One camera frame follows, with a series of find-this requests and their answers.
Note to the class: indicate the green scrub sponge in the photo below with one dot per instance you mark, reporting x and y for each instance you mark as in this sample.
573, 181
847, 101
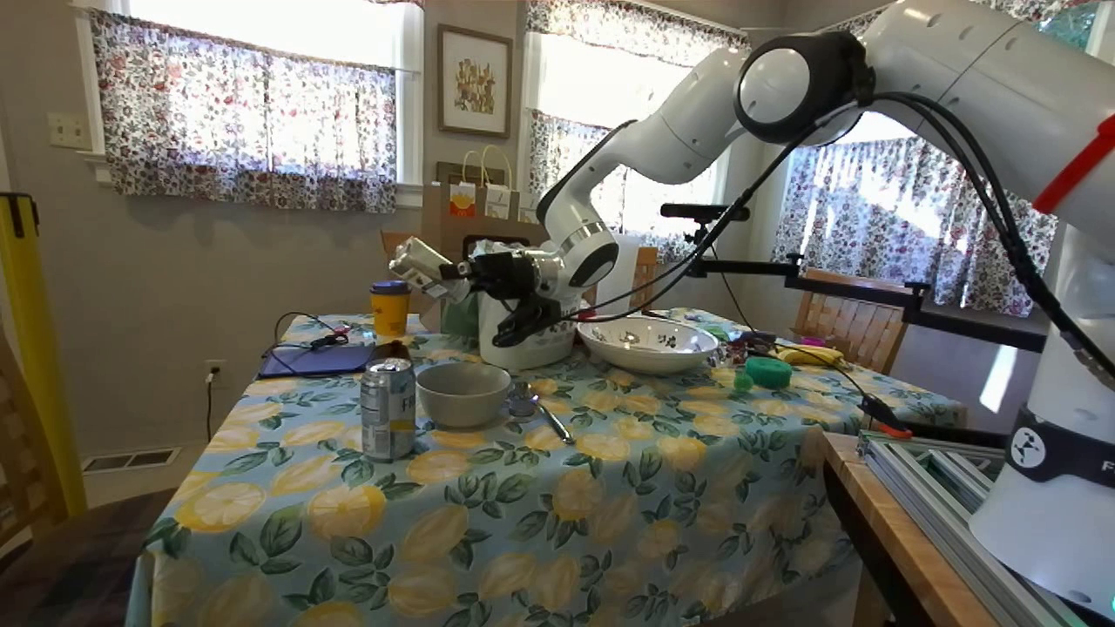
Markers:
766, 371

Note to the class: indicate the yellow cloth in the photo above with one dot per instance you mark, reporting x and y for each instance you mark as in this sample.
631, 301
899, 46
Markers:
811, 356

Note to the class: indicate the metal spoon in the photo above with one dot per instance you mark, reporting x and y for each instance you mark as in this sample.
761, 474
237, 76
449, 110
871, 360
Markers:
531, 404

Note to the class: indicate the white wide serving bowl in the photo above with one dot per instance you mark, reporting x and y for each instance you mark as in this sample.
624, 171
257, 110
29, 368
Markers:
648, 344

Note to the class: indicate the floral curtain left window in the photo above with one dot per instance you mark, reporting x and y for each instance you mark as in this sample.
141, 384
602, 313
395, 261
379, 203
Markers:
192, 117

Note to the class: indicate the grey ceramic bowl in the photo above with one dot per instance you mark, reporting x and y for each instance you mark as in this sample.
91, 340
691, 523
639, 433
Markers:
461, 396

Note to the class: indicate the silver soda can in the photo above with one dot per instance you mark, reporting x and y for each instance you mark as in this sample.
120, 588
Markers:
387, 408

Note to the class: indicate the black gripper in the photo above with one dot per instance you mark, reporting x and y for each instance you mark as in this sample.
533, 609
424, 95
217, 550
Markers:
523, 279

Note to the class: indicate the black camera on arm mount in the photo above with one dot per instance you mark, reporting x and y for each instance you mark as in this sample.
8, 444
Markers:
742, 261

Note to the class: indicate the framed floral picture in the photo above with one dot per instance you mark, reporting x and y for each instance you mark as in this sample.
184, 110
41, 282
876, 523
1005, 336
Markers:
475, 73

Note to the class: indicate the yellow jar with dark lid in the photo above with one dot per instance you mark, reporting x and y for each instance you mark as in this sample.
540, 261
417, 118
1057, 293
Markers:
387, 308

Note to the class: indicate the floral curtain right window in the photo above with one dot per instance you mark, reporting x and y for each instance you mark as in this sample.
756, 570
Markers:
896, 211

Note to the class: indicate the dark blue notebook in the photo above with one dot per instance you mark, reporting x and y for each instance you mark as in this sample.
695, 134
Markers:
337, 360

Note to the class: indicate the wooden chair right side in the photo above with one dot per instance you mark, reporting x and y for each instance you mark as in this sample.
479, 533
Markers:
863, 317

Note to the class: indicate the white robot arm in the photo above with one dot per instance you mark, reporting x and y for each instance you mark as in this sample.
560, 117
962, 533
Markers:
1032, 131

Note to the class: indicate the yellow board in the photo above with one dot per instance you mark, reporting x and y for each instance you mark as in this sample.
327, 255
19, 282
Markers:
36, 340

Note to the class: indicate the lemon print tablecloth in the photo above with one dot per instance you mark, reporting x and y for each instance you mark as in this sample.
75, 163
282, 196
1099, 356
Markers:
682, 500

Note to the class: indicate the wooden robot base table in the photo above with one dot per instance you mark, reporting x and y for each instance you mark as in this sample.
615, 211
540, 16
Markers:
904, 579

